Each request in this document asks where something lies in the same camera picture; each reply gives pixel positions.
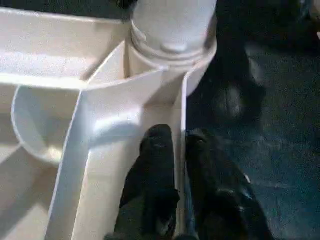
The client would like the white plastic table leg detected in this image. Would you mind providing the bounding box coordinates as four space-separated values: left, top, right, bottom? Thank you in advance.
130 0 218 63

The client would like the white compartment tray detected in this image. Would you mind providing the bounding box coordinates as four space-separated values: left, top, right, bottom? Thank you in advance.
0 7 218 240

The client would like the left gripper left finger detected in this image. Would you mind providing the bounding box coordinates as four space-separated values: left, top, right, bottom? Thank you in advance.
112 124 181 240

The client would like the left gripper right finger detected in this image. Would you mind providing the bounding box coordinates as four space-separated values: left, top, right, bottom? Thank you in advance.
185 128 275 240

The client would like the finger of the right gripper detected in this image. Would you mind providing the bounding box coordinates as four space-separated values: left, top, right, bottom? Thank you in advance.
117 0 138 10

